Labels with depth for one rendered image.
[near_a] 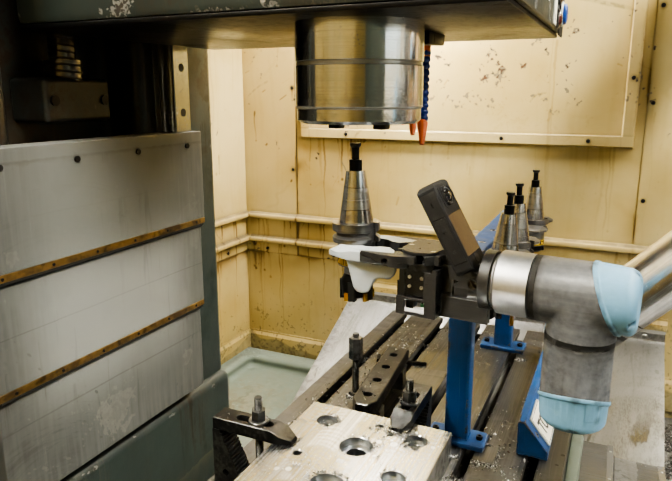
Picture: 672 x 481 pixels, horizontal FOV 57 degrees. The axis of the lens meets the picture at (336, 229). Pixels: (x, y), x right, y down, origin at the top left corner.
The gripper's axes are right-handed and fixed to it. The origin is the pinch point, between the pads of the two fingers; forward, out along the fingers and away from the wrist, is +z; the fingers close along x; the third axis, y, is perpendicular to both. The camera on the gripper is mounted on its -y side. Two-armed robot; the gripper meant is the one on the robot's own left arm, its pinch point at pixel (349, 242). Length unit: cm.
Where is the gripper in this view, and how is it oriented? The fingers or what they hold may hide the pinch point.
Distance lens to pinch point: 83.3
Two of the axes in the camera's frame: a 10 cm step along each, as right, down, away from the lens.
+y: 0.0, 9.8, 2.2
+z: -8.6, -1.1, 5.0
